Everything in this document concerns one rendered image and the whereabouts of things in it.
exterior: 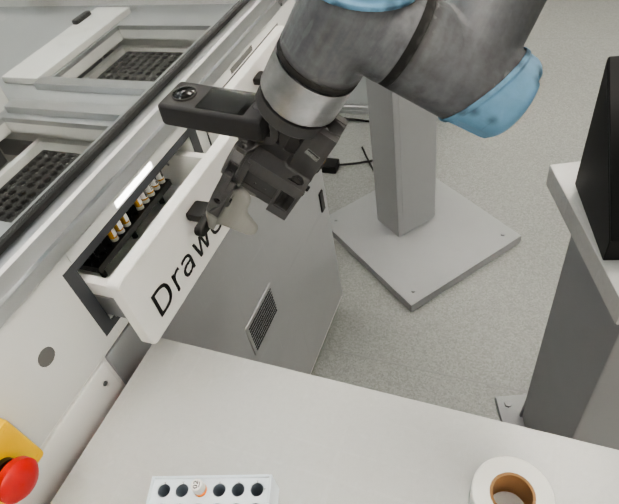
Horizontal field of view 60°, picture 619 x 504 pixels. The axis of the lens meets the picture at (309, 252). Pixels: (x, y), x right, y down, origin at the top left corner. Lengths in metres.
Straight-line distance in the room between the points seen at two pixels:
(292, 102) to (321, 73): 0.04
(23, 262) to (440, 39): 0.43
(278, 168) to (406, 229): 1.31
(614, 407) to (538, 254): 0.86
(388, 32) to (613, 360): 0.66
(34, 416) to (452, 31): 0.55
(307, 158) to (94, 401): 0.40
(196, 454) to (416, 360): 1.00
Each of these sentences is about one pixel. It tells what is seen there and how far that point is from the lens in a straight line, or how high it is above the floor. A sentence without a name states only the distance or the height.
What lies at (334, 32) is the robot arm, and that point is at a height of 1.15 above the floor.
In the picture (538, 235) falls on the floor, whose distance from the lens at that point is 1.90.
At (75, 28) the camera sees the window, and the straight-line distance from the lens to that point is 0.65.
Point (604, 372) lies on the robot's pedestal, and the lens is 0.95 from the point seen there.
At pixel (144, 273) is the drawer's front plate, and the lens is 0.61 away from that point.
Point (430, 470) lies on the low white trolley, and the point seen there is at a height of 0.76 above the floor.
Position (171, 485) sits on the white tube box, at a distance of 0.60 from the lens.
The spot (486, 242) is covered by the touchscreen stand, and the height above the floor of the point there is 0.03.
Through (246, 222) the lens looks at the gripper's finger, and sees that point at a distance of 0.59.
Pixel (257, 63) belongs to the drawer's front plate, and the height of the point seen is 0.92.
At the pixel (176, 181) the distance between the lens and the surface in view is 0.84.
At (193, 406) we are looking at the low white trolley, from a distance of 0.67.
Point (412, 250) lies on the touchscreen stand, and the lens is 1.76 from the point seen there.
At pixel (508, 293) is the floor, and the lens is 1.71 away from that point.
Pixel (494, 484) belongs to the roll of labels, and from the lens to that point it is 0.56.
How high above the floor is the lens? 1.31
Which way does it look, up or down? 45 degrees down
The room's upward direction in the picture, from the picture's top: 12 degrees counter-clockwise
